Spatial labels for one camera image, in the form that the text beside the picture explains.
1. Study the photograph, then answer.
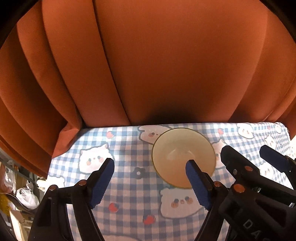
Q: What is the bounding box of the wooden shelf rack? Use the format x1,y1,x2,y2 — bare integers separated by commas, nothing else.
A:
1,193,34,240

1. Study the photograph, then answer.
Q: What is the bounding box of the floral ceramic bowl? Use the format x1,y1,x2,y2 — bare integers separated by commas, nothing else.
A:
152,128,216,189

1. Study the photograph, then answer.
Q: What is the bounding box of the blue checked bear tablecloth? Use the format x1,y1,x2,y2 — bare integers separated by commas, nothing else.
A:
48,122,295,240

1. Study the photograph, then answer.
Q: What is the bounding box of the orange curtain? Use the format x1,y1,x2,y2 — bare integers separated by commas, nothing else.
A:
1,1,295,176

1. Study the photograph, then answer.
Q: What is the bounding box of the white plastic bag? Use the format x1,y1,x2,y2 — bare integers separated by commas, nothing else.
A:
16,187,40,209

